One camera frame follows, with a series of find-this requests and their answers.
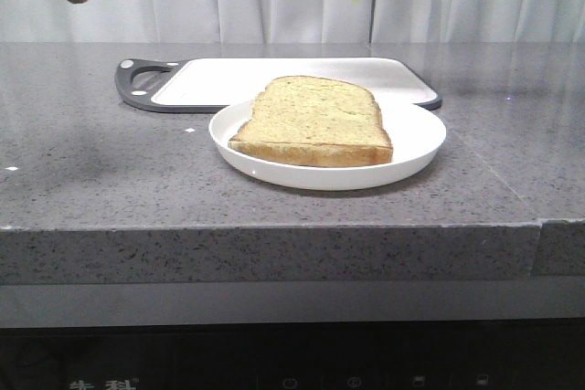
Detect white round plate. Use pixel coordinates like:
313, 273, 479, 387
208, 101, 447, 191

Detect white cutting board grey rim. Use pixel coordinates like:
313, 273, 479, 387
114, 58, 442, 113

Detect grey curtain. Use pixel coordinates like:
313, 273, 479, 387
1, 0, 584, 43

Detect black appliance control panel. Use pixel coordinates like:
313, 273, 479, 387
1, 319, 584, 389

